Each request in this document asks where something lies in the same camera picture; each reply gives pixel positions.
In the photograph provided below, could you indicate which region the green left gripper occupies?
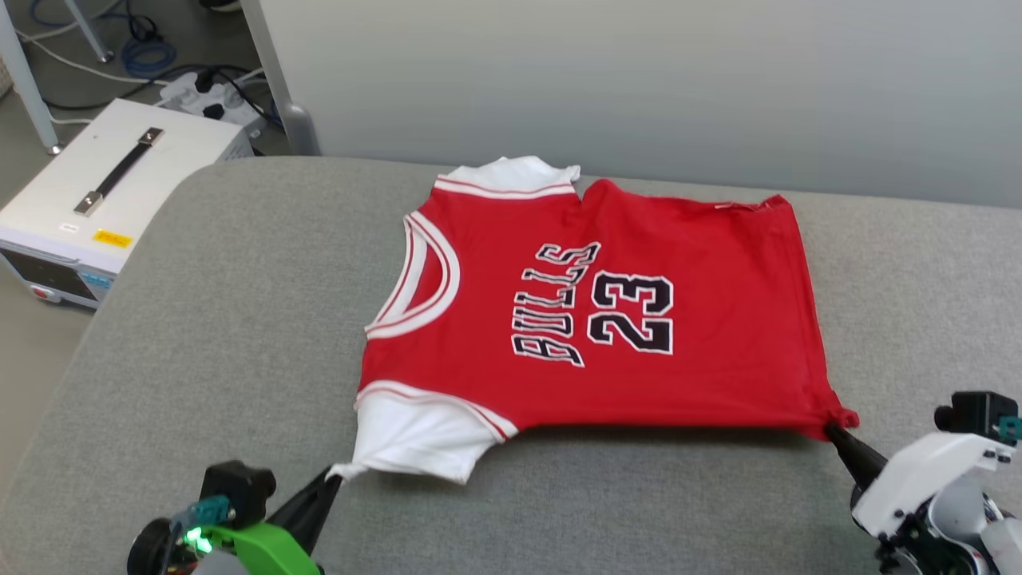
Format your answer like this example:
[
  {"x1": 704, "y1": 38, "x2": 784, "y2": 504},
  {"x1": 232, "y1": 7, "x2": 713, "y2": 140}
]
[{"x1": 188, "y1": 467, "x2": 345, "y2": 575}]

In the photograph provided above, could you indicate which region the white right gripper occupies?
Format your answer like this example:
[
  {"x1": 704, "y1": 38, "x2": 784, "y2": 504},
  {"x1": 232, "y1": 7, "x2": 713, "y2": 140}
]
[{"x1": 826, "y1": 423, "x2": 1016, "y2": 539}]

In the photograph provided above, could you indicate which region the red Bulls basketball jersey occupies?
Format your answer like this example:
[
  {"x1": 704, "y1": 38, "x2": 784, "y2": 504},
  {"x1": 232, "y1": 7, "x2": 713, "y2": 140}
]
[{"x1": 331, "y1": 155, "x2": 862, "y2": 486}]

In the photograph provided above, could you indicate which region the white power strip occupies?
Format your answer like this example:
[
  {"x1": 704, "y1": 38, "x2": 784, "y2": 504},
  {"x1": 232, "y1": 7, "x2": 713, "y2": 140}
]
[{"x1": 158, "y1": 69, "x2": 269, "y2": 130}]

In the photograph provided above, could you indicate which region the thick grey metal table leg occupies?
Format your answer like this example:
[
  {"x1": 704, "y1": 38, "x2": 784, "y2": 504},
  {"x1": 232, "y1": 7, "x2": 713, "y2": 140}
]
[{"x1": 0, "y1": 0, "x2": 64, "y2": 156}]

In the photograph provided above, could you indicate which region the thin grey metal table leg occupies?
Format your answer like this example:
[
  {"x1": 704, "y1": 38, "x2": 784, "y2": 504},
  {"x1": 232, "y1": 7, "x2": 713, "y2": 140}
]
[{"x1": 63, "y1": 0, "x2": 113, "y2": 64}]

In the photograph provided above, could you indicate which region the teal left camera connector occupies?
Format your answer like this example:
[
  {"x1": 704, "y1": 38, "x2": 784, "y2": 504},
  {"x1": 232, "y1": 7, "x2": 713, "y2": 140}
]
[{"x1": 180, "y1": 495, "x2": 234, "y2": 529}]

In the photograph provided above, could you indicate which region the white equipment box with handle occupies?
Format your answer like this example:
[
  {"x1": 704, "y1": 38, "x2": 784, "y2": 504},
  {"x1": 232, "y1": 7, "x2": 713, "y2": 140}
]
[{"x1": 0, "y1": 97, "x2": 256, "y2": 311}]

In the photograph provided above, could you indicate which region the grey metal partition post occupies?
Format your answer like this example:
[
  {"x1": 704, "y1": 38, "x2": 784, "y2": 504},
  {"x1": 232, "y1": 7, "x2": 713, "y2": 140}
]
[{"x1": 239, "y1": 0, "x2": 321, "y2": 157}]

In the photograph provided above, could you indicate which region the blue coiled cable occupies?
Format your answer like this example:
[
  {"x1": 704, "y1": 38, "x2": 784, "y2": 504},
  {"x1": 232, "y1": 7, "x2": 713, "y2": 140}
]
[{"x1": 119, "y1": 35, "x2": 179, "y2": 79}]

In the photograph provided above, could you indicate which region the white floor cable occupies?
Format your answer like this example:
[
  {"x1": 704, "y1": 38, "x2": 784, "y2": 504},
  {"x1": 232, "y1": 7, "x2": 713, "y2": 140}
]
[{"x1": 14, "y1": 30, "x2": 170, "y2": 87}]

